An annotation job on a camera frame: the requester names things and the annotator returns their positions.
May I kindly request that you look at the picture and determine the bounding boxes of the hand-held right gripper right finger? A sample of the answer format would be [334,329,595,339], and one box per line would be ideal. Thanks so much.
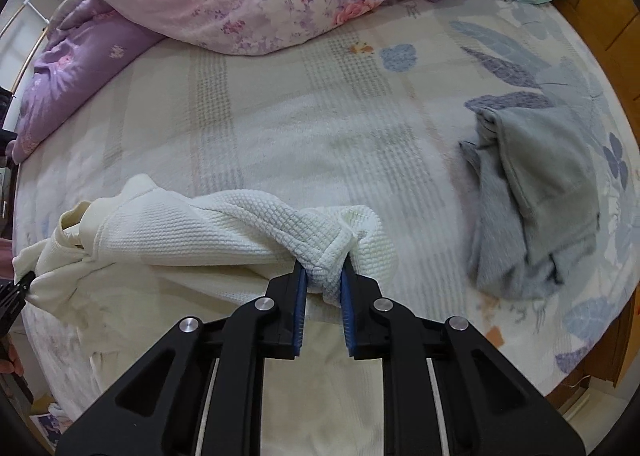
[340,266,586,456]

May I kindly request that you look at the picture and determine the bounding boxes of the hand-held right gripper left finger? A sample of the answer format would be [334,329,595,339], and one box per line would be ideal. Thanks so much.
[55,263,308,456]

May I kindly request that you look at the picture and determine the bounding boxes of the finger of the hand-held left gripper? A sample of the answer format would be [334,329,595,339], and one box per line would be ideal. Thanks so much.
[0,271,37,337]

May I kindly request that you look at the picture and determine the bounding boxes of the white snap-button jacket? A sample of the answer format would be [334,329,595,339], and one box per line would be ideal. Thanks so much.
[12,173,401,456]

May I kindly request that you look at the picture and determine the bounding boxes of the folded grey clothes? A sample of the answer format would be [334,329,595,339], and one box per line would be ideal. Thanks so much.
[457,103,601,299]

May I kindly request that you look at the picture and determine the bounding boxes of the person's left hand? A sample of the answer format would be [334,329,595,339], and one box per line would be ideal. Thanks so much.
[0,343,24,378]

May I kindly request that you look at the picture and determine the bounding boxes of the wooden nightstand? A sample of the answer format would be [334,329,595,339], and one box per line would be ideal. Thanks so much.
[550,296,640,417]

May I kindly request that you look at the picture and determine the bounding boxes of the wooden drying rack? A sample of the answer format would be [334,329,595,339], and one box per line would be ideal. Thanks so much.
[0,0,51,91]

